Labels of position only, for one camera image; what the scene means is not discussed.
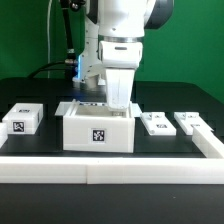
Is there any white cabinet body box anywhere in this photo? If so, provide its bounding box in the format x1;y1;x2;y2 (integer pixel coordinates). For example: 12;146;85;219
63;100;135;153

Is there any white marker sheet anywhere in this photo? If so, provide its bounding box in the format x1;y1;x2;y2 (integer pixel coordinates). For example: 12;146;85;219
55;102;142;117

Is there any white front fence bar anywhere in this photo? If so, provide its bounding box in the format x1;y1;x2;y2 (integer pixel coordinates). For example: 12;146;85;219
0;156;224;184

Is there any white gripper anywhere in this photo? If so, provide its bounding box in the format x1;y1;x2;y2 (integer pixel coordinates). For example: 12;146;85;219
99;41;143;112

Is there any black cable bundle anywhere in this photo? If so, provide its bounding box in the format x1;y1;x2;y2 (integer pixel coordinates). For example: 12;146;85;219
27;0;86;80

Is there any white thin cable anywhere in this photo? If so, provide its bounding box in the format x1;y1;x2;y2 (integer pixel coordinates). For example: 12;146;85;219
46;0;54;79

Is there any white right fence bar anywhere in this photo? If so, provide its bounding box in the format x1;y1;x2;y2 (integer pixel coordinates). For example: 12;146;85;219
192;127;224;159

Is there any white cabinet door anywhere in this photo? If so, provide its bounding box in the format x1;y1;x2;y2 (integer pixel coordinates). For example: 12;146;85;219
140;112;176;136
174;112;212;135

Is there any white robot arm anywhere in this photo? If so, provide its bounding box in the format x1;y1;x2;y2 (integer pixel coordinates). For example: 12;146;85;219
73;0;174;112

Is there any white cabinet top box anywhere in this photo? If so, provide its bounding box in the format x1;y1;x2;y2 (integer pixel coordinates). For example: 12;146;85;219
2;103;43;135

